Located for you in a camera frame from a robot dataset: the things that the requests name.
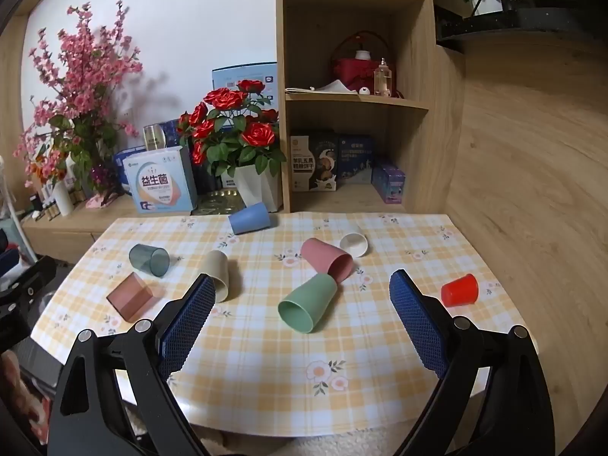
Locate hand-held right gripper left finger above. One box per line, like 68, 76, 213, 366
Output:
46, 273, 217, 456

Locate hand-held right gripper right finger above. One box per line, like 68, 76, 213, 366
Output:
389, 269, 557, 456

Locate green cup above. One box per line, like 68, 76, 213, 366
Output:
278, 273, 339, 334

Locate red cup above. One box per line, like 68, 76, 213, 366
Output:
440, 274, 480, 307

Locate beige cup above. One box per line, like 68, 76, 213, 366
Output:
197, 250, 231, 303

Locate brown clear square cup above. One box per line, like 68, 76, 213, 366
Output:
106, 272, 167, 321

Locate dark teal clear cup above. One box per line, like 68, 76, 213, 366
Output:
128, 243, 170, 278

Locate white cup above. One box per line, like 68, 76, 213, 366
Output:
339, 232, 370, 258

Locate pink cup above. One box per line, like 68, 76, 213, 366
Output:
300, 237, 355, 282

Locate blue cup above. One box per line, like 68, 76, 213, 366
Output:
228, 202, 273, 235

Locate yellow checked floral tablecloth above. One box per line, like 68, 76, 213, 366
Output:
29, 214, 540, 438

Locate golden tray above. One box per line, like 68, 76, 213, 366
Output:
196, 189, 249, 215

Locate white and blue box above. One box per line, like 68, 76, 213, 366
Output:
122, 146, 198, 214

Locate purple box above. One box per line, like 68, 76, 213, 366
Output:
371, 162, 406, 205

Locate white plastic bottle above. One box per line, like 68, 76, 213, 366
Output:
52, 179, 75, 217

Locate dark blue box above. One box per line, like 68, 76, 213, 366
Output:
338, 135, 376, 185

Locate row of small bottles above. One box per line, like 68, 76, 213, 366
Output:
28, 194, 60, 222

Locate red rose plant white pot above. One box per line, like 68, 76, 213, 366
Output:
177, 79, 288, 213

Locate silver can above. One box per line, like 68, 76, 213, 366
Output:
144, 124, 165, 151

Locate dark box with moon picture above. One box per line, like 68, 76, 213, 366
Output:
309, 133, 341, 193

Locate white and beige box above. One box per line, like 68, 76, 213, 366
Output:
291, 135, 317, 193

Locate wooden shelf unit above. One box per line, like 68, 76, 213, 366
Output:
276, 0, 465, 214

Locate blue box with white panel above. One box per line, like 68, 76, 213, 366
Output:
211, 63, 279, 105

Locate pink blossom flower arrangement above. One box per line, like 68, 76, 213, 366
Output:
13, 2, 143, 210

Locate clear glass bottle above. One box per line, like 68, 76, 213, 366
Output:
374, 58, 394, 98

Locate white paper sheets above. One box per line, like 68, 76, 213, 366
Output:
285, 81, 360, 97

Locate red gift basket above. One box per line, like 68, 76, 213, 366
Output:
331, 31, 396, 97

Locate black speckled shelf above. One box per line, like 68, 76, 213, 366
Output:
434, 7, 608, 54

